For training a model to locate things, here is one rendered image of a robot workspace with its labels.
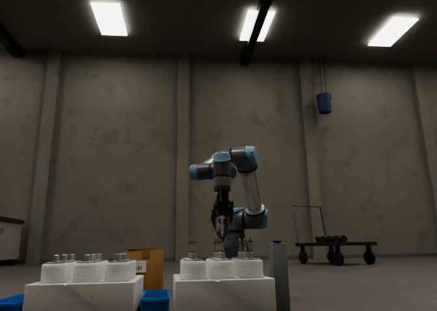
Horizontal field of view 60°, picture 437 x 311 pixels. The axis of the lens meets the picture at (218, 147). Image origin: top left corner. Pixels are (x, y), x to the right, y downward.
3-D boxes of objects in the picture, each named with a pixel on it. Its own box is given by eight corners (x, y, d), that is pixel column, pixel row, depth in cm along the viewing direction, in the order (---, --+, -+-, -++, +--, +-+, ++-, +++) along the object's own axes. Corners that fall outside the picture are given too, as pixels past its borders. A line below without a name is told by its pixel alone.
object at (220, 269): (240, 307, 150) (239, 259, 155) (222, 310, 144) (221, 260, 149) (224, 304, 157) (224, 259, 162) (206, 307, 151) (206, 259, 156)
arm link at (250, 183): (247, 221, 238) (231, 143, 216) (270, 220, 234) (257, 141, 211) (244, 233, 227) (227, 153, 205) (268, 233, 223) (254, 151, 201)
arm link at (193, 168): (214, 148, 221) (186, 162, 174) (233, 146, 218) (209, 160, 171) (216, 167, 222) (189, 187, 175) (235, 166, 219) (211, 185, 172)
